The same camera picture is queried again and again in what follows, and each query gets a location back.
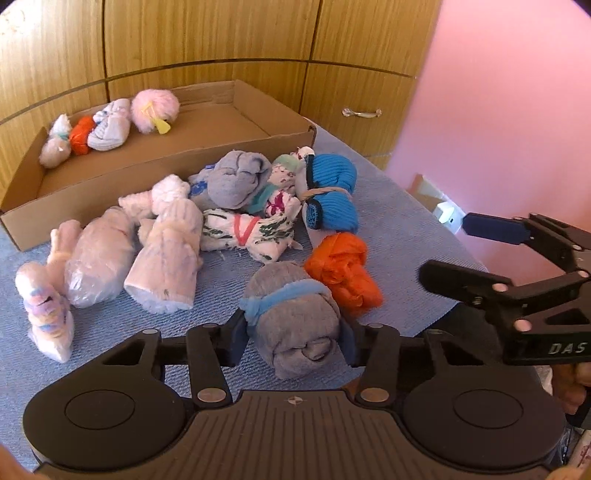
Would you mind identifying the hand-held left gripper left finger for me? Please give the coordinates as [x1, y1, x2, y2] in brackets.
[104, 308, 250, 409]

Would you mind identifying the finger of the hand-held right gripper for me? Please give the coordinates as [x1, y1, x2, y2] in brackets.
[463, 212, 591, 278]
[419, 260, 591, 342]

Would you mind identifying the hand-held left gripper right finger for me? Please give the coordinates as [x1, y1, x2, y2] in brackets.
[341, 318, 467, 409]

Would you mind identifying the grey sock with blue band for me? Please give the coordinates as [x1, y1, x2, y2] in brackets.
[240, 261, 345, 380]

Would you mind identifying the orange plastic bag bundle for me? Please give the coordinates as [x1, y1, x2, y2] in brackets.
[303, 232, 384, 319]

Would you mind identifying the white ribbed sock bundle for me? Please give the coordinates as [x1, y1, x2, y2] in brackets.
[124, 199, 204, 315]

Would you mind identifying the blue knit sock bundle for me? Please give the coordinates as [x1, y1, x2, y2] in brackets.
[302, 154, 360, 234]

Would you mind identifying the grey sock with blue flowers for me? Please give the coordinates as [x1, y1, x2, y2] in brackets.
[188, 150, 273, 213]

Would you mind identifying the clear plastic bundle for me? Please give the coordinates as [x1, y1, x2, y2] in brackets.
[65, 206, 139, 309]

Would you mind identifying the white fuzzy sock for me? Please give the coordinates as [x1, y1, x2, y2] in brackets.
[119, 174, 191, 222]

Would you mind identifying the cardboard box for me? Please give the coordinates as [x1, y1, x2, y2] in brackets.
[0, 79, 317, 252]

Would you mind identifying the person's right hand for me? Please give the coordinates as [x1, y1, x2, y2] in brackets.
[551, 362, 591, 416]

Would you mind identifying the small beige box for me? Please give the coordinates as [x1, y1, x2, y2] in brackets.
[412, 173, 445, 209]

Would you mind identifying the blue blanket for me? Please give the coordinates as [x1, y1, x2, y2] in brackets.
[0, 122, 490, 472]

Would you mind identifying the floral cloth bundle, red band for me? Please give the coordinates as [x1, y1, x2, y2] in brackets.
[202, 209, 296, 265]

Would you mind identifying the white and green floral bundle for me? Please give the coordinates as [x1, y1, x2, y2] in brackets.
[249, 148, 317, 217]

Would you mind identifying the pastel striped fuzzy sock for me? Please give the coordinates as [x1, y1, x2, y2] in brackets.
[15, 220, 83, 363]

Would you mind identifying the pink fluffy bundle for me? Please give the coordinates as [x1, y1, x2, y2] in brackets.
[130, 89, 181, 136]

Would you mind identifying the white knotted sock bundle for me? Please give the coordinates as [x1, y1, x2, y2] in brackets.
[88, 98, 132, 151]

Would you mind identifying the small orange bundle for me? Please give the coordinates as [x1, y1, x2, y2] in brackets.
[70, 116, 95, 155]

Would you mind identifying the white fluffy sock bundle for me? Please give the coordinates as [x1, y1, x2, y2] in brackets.
[39, 114, 72, 168]

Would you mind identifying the wooden wardrobe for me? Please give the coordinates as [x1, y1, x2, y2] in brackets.
[0, 0, 444, 204]

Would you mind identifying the white wall charger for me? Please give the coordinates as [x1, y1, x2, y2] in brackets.
[434, 199, 466, 232]

